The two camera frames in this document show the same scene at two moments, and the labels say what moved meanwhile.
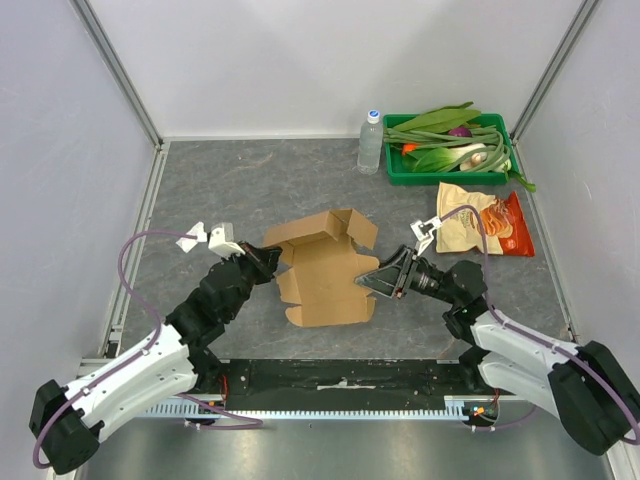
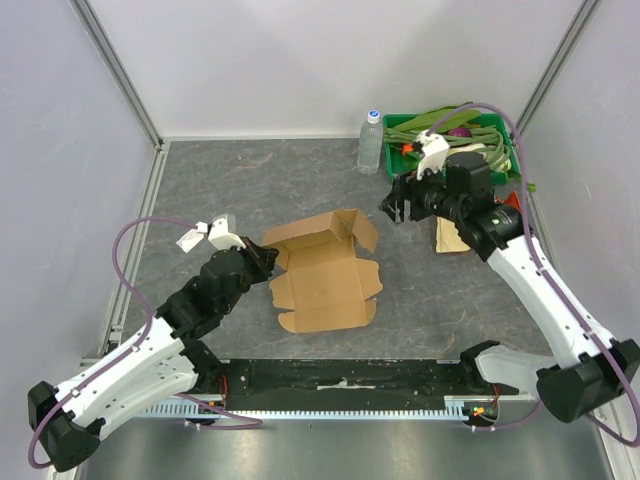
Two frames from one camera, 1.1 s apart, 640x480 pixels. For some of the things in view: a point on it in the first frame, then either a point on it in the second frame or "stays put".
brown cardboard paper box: (320, 268) stays put
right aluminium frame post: (578, 26) stays put
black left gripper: (264, 260) stays put
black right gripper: (403, 273) → (408, 201)
